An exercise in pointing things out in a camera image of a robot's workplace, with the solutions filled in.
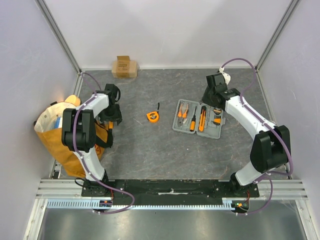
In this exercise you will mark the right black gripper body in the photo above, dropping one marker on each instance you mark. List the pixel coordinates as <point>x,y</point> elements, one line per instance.
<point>210,99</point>

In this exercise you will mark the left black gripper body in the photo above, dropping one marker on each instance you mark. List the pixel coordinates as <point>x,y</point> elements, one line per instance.
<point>111,113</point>

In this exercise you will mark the orange black screwdriver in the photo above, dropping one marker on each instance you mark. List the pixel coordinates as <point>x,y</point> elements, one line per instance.
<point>110,125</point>
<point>193,121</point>

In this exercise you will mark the grey plastic tool case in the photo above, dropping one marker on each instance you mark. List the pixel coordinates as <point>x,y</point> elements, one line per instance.
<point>210,131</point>

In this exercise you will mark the orange utility knife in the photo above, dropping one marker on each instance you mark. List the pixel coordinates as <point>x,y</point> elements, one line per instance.
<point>202,120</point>

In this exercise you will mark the orange tape measure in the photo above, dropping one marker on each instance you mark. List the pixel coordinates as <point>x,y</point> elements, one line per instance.
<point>154,116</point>

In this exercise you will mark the orange pliers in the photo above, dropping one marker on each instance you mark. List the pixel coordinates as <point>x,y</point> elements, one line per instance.
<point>182,113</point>

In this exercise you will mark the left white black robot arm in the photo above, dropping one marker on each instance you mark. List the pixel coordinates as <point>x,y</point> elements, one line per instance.
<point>90,125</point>

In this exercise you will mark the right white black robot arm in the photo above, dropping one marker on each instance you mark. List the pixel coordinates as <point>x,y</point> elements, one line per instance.
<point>271,146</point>

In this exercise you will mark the orange bit holder set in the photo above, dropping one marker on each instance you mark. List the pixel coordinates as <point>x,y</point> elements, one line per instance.
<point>217,119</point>

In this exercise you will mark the tan wooden object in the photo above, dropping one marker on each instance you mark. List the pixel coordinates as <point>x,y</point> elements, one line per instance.
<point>73,99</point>

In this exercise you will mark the small cardboard box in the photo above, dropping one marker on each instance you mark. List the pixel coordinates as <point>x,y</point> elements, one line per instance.
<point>124,68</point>

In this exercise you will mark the blue box in bag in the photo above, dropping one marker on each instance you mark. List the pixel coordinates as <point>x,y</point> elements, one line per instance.
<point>58,123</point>

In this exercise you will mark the brown paper tote bag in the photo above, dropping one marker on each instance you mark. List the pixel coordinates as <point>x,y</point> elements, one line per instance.
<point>52,139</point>

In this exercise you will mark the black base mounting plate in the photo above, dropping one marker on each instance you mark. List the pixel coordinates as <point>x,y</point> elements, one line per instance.
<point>217,188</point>

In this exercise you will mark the white slotted cable duct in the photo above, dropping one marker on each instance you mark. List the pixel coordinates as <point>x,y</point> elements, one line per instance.
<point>97,204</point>

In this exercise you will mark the aluminium frame rail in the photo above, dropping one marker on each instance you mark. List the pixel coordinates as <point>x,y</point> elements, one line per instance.
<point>283,189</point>

